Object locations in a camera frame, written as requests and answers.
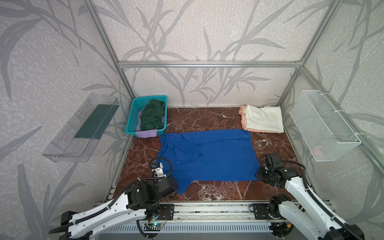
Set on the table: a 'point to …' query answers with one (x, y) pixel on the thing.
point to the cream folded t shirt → (267, 119)
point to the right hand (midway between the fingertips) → (256, 170)
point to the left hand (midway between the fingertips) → (175, 178)
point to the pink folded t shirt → (242, 110)
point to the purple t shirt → (145, 134)
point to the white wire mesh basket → (327, 136)
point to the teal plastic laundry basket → (137, 104)
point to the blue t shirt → (209, 155)
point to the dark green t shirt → (152, 115)
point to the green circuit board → (152, 226)
